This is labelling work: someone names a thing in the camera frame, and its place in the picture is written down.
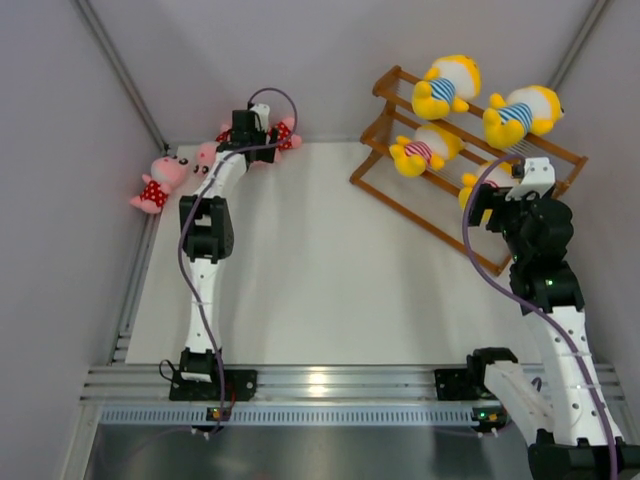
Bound pink plush red dotted dress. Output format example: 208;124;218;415
215;116;303;162

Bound yellow plush red stripes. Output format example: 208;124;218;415
458;162;519;209
389;123;466;177

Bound yellow plush blue stripes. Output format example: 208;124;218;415
411;54;483;121
482;85;564;150

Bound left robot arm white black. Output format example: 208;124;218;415
178;103;278;400

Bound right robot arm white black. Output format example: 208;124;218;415
463;184;639;479

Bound brown wooden shelf rack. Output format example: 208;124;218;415
349;65;588;276

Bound pink plush upside down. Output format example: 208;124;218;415
129;156;189;215

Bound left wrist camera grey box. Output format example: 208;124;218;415
248;102;270;132

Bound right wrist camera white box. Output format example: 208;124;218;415
506;157;556;201

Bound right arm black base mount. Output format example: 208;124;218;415
434;368;496;401

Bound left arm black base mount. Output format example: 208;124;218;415
169;368;258;402

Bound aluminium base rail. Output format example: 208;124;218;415
79;363;625;402

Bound grey slotted cable duct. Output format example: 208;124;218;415
97;405;606;426

